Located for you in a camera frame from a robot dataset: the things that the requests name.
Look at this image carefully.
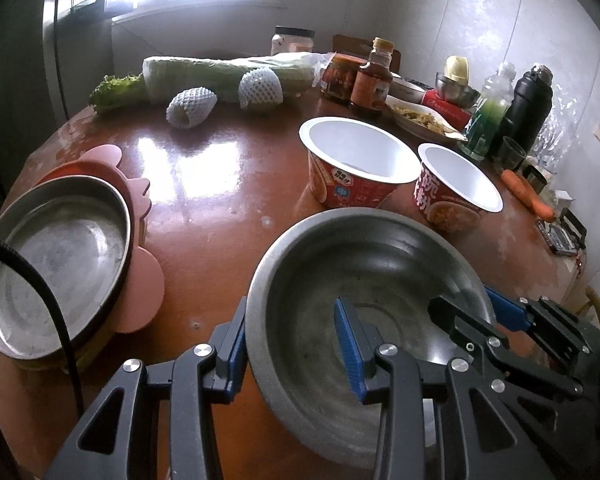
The large steel bowl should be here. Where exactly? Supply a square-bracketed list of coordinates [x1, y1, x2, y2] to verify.
[246, 208, 496, 469]

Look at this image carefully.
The pink plastic plate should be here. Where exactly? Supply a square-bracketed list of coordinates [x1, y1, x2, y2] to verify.
[34, 143, 167, 361]

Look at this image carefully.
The red instant noodle cup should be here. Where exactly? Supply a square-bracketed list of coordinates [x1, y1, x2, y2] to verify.
[299, 116, 422, 208]

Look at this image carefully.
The shallow steel plate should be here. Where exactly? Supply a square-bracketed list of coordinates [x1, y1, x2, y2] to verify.
[0, 176, 133, 362]

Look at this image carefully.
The orange carrot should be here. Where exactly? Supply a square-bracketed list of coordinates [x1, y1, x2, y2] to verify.
[501, 169, 555, 222]

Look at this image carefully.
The dark glass cup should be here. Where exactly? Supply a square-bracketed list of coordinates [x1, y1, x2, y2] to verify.
[494, 136, 527, 174]

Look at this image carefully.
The green liquid plastic bottle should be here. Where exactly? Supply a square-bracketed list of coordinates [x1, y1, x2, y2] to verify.
[460, 61, 516, 162]

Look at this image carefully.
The black thermos flask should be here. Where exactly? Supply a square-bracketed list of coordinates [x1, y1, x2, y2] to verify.
[488, 63, 553, 159]

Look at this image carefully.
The red box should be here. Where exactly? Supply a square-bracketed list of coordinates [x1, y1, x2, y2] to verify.
[422, 89, 470, 131]

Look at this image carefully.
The white dish with fries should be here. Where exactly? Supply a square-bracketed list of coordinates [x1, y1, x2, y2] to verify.
[385, 96, 467, 145]

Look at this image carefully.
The small steel bowl yellow item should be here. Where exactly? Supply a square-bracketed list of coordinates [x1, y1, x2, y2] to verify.
[436, 55, 480, 110]

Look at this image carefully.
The white foam-netted fruit left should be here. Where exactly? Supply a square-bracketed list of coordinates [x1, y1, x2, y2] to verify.
[166, 87, 218, 129]

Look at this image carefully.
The white foam-netted fruit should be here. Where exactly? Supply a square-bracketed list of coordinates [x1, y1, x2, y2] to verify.
[166, 87, 218, 129]
[238, 67, 284, 113]

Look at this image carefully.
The brown sauce bottle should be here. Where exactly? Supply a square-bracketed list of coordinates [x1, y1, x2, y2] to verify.
[350, 37, 394, 117]

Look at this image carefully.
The white foam-netted fruit right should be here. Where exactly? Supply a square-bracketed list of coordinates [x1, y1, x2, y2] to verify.
[238, 67, 284, 113]

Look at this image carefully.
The red chili sauce jar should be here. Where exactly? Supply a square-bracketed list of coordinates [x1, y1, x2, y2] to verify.
[320, 52, 365, 104]

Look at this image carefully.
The green lettuce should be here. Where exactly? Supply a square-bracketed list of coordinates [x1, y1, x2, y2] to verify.
[88, 75, 148, 115]

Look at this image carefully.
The wrapped napa cabbage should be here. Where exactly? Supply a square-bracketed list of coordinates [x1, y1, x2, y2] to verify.
[142, 52, 332, 104]

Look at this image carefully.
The wooden chair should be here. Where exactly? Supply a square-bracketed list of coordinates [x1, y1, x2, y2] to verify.
[332, 34, 401, 74]

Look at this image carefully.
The white jar black lid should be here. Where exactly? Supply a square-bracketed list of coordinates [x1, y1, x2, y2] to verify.
[271, 25, 315, 55]

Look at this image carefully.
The dark grey refrigerator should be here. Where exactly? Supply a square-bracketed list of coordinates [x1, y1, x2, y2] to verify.
[0, 0, 117, 172]

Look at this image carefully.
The black cable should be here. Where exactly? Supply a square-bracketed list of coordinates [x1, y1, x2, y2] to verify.
[0, 226, 86, 480]

